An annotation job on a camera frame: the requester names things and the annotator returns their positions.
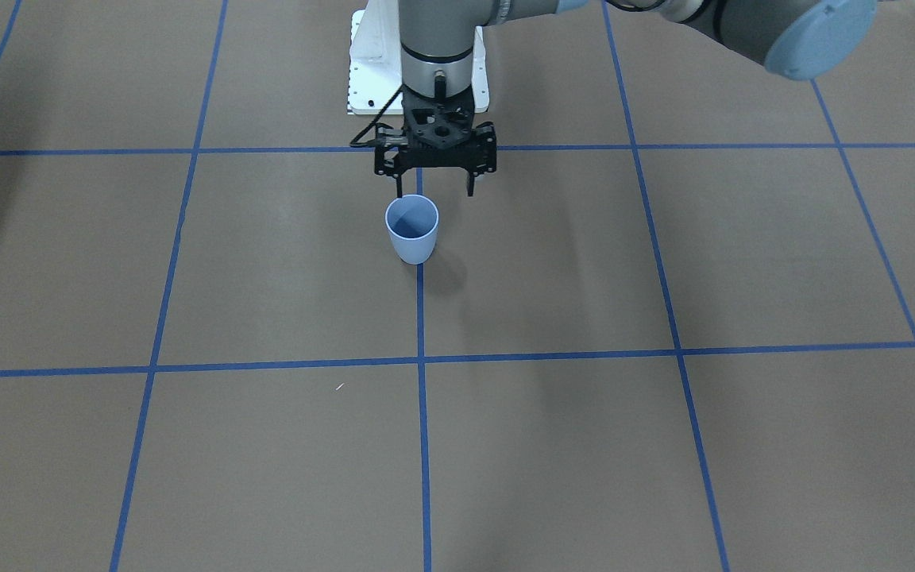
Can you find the light blue plastic cup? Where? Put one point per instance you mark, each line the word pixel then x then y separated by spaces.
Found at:
pixel 412 223

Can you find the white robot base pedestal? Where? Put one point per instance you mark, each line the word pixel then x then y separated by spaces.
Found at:
pixel 375 68

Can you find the brown paper table cover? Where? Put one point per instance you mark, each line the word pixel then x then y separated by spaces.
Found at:
pixel 674 332

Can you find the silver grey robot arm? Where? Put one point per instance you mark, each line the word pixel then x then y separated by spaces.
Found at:
pixel 798 40

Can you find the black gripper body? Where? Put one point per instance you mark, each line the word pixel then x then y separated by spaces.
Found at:
pixel 486 156

